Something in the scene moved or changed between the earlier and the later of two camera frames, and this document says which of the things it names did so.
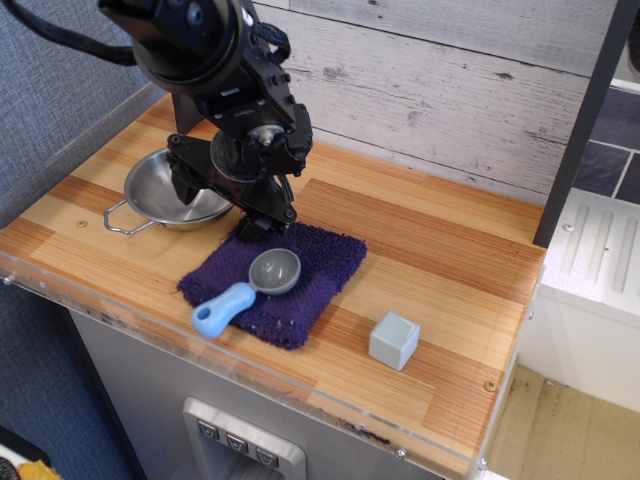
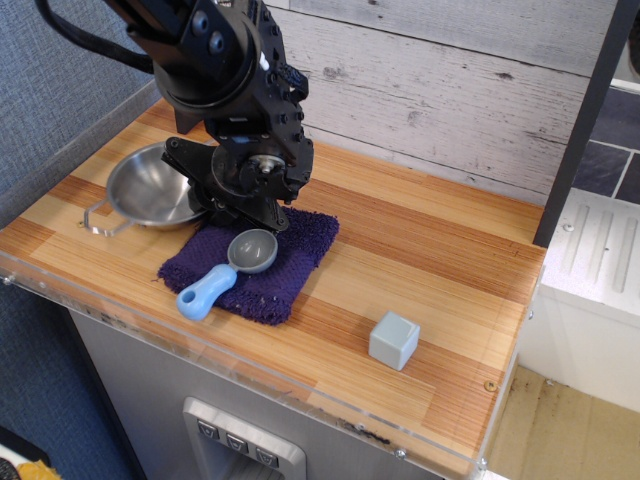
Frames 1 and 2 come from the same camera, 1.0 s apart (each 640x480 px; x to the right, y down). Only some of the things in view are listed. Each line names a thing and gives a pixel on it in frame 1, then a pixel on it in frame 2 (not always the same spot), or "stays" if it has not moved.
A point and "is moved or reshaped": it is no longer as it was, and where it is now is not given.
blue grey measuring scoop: x=271 y=272 → x=250 y=251
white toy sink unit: x=584 y=331 stays
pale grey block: x=394 y=340 stays
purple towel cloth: x=283 y=320 → x=203 y=247
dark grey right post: x=587 y=115 stays
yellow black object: x=20 y=459 stays
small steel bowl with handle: x=152 y=194 is moved or reshaped
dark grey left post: x=187 y=113 stays
